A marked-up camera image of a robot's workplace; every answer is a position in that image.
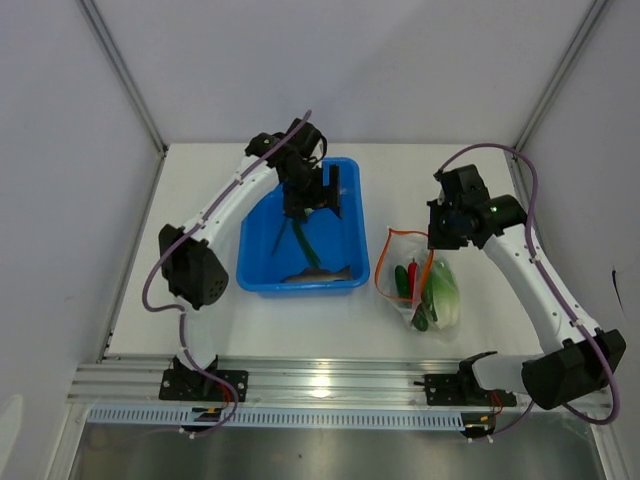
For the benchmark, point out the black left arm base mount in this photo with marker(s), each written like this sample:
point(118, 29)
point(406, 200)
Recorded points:
point(181, 383)

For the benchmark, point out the small green toy pepper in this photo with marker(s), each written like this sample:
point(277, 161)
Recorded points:
point(423, 319)

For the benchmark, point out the slotted grey cable duct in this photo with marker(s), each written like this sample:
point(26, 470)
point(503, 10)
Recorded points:
point(186, 416)

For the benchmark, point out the dark green toy cucumber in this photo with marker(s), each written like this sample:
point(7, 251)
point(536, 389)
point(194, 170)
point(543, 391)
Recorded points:
point(402, 283)

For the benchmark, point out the clear zip bag orange zipper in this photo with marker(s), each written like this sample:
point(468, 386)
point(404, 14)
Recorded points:
point(400, 248)

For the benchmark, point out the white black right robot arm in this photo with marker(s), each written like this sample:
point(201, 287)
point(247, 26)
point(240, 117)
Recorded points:
point(578, 357)

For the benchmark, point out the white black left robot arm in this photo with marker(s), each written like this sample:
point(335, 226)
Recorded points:
point(188, 260)

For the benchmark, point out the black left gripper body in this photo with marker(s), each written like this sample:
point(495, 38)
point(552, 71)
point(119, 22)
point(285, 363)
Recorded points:
point(305, 191)

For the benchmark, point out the aluminium frame rail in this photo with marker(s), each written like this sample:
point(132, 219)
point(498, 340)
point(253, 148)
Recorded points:
point(271, 381)

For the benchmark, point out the grey toy fish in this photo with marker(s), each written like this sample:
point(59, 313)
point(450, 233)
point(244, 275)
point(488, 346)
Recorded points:
point(319, 275)

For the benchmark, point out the red toy chili pepper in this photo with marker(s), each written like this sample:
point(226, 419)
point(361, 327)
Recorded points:
point(413, 270)

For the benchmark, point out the toy green onion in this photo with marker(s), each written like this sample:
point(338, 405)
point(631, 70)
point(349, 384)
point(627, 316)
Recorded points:
point(302, 240)

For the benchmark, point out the toy napa cabbage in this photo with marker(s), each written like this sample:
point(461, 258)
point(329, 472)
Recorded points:
point(441, 295)

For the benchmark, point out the blue plastic bin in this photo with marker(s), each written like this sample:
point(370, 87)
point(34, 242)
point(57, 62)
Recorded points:
point(269, 251)

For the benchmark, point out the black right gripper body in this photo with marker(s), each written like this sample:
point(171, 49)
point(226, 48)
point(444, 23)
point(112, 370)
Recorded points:
point(443, 230)

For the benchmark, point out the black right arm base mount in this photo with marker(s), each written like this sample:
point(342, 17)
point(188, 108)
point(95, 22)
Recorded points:
point(462, 389)

